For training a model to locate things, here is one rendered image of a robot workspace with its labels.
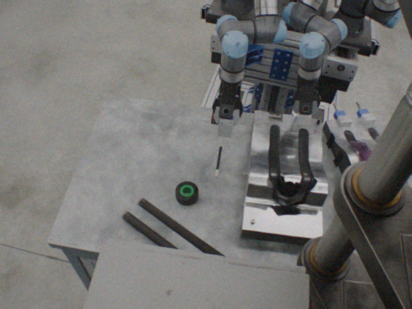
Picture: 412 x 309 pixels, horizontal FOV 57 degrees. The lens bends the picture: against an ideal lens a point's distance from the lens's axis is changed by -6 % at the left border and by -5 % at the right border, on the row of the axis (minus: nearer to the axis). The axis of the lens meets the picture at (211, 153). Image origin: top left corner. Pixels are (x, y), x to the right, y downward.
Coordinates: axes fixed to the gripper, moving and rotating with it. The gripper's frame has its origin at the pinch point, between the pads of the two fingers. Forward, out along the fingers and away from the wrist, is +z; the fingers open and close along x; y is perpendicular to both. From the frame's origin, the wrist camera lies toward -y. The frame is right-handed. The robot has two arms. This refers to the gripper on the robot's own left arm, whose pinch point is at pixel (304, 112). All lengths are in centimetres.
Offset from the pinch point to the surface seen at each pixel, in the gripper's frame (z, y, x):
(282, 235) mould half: 1.0, -47.8, 5.8
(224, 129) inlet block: -6.8, -13.5, 28.1
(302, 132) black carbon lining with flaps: 4.6, -5.5, 0.4
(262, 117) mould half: 2.6, -1.0, 15.8
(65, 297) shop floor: 71, -67, 109
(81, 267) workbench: 17, -62, 78
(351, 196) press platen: -71, -67, -2
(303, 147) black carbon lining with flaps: 4.3, -12.5, -0.1
